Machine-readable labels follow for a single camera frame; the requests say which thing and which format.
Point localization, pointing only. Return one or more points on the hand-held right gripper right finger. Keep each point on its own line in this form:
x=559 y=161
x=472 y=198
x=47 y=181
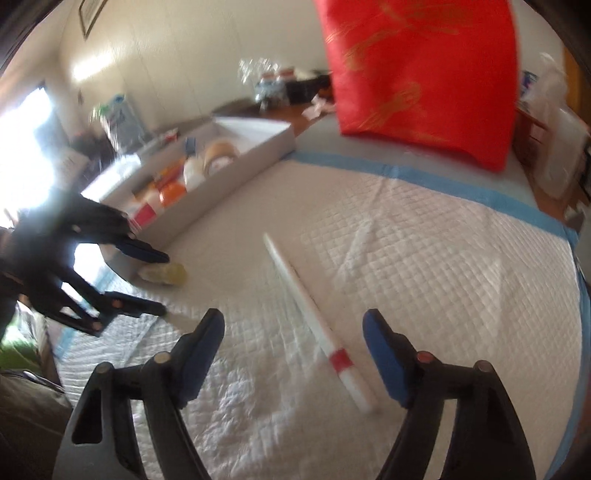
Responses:
x=383 y=355

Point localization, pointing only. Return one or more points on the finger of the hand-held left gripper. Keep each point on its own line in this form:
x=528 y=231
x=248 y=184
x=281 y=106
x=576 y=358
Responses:
x=138 y=305
x=145 y=253

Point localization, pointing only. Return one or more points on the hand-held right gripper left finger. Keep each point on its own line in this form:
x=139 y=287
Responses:
x=203 y=350

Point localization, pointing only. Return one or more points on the small yellowish dropper bottle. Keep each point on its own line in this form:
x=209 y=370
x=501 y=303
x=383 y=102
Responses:
x=164 y=274

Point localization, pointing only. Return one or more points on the yellow tube with white cap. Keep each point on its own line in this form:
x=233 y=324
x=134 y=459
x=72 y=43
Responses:
x=171 y=194

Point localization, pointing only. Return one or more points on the white paper tube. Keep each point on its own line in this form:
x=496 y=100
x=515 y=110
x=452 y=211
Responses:
x=314 y=314

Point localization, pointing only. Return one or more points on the white pill bottle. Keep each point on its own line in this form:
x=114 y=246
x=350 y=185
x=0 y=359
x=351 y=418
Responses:
x=193 y=171

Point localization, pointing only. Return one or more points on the white cardboard box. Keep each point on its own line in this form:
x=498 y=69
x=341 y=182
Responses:
x=221 y=184

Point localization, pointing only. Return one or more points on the blue binder clip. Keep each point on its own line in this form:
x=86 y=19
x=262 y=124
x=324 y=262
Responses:
x=189 y=146

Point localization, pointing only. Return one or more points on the red cylindrical cap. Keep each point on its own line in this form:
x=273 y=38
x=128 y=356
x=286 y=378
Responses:
x=143 y=216

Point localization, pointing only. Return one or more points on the white quilted pad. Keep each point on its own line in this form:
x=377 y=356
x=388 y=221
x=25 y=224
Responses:
x=415 y=277

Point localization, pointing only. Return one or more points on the brown tape roll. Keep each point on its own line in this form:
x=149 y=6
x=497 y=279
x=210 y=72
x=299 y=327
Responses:
x=220 y=158

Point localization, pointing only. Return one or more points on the blue and white carton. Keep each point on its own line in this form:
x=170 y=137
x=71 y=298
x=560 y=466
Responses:
x=122 y=120

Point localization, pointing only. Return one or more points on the person's dark green jacket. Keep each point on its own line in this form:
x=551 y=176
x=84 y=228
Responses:
x=27 y=424

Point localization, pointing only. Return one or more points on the jars in clear wrap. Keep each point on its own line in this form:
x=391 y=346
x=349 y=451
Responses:
x=272 y=85

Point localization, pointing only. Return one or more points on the white crumpled tissue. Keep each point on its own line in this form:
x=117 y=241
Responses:
x=319 y=107

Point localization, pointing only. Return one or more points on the black box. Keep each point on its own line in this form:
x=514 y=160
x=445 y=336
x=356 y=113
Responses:
x=309 y=90

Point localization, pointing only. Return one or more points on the red gift bag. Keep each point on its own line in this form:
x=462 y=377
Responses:
x=415 y=74

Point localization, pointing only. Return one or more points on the white plastic bag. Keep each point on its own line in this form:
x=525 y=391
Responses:
x=554 y=124

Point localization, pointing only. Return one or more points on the dark framed wall picture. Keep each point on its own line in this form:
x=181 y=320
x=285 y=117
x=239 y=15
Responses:
x=91 y=16

